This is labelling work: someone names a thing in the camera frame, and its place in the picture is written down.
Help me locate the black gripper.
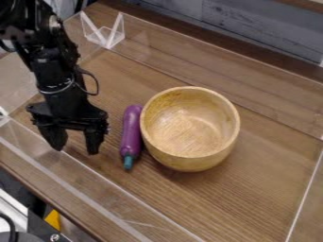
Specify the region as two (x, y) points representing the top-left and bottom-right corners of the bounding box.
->
(26, 84), (107, 155)

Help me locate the purple toy eggplant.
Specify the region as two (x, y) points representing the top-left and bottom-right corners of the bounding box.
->
(119, 105), (142, 170)

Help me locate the brown wooden bowl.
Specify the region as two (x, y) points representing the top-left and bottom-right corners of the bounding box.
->
(139, 86), (241, 172)

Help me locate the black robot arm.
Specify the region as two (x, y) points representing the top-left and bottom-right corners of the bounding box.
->
(0, 0), (107, 155)

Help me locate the yellow black device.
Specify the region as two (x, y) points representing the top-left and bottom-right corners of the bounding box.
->
(23, 209), (74, 242)

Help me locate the clear acrylic tray wall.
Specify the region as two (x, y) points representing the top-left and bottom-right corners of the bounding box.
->
(0, 114), (202, 242)

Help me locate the clear acrylic corner bracket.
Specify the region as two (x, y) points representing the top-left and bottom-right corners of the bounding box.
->
(79, 12), (125, 50)

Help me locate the black cable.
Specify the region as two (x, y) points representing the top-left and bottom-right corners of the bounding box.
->
(0, 213), (17, 242)

